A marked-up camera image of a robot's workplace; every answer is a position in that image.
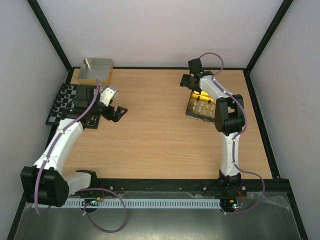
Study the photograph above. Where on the white slotted cable duct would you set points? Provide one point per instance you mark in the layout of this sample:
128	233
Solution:
156	204

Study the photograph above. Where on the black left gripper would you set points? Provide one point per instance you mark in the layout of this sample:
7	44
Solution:
116	117

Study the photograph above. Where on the black white chess board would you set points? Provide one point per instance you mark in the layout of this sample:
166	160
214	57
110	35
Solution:
70	96

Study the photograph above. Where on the silver metal tin box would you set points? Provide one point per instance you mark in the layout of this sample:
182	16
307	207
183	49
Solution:
93	69

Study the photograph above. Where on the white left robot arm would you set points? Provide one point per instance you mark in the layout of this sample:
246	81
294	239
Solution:
52	161

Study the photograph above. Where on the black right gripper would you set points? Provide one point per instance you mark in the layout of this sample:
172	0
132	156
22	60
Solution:
188	81

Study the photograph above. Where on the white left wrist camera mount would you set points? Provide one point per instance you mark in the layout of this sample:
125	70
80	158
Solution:
108	95

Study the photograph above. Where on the gold tin tray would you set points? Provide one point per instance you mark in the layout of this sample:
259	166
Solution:
201	107

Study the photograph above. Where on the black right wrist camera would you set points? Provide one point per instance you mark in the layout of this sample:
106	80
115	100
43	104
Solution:
195	66

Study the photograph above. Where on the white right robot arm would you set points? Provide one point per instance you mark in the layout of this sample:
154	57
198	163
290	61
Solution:
230	121

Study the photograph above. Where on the black aluminium frame rail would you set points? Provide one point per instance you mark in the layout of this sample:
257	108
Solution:
160	183

